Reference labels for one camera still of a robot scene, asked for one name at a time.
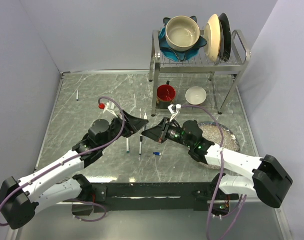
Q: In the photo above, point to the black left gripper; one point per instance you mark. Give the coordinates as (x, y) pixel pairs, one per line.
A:
(132, 124)

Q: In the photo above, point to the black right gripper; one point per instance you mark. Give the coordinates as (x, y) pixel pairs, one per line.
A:
(159, 133)

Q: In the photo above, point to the white marker black tip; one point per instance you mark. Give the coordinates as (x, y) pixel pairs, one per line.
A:
(140, 144)

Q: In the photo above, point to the white marker green end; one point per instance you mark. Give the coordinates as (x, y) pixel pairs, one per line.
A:
(127, 145)

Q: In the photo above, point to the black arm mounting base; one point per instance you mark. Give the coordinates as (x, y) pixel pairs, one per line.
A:
(137, 196)

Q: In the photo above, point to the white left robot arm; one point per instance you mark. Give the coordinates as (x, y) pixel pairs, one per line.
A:
(22, 199)

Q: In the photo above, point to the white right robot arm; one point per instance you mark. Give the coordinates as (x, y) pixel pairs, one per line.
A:
(262, 177)

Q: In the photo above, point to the red black mug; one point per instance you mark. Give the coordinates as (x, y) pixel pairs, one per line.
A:
(165, 95)

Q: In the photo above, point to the speckled grey plate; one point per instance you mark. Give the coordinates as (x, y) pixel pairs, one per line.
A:
(212, 133)

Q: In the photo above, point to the small white bowl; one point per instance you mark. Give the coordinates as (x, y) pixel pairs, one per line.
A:
(195, 95)

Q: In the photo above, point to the steel dish rack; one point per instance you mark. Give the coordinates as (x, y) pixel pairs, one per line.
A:
(199, 68)

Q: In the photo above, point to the blue flower-shaped bowl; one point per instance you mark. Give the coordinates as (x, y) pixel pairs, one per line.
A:
(179, 56)

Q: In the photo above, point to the beige ceramic bowl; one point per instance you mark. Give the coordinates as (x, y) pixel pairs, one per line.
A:
(181, 33)

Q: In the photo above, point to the cream plate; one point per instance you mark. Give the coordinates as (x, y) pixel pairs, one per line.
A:
(212, 35)

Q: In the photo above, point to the black plate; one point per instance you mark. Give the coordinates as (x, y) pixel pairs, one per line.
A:
(225, 43)

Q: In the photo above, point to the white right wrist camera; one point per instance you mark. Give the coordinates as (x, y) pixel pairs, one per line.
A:
(174, 110)

